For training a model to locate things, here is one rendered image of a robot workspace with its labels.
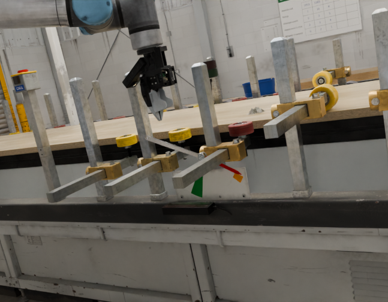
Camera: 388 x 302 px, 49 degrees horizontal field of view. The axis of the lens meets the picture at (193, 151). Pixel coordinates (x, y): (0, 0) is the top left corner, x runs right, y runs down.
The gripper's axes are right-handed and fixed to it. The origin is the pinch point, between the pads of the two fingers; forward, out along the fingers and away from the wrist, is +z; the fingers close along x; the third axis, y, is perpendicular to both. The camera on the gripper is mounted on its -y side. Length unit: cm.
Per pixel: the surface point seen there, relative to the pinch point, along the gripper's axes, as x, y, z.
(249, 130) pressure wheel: 18.7, 20.6, 10.6
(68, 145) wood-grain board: 26, -70, 10
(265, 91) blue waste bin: 545, -173, 46
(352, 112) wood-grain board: 26, 50, 10
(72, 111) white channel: 103, -143, 0
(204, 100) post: 6.1, 13.5, -2.0
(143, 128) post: 6.1, -10.8, 3.9
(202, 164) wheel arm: -10.4, 18.5, 13.0
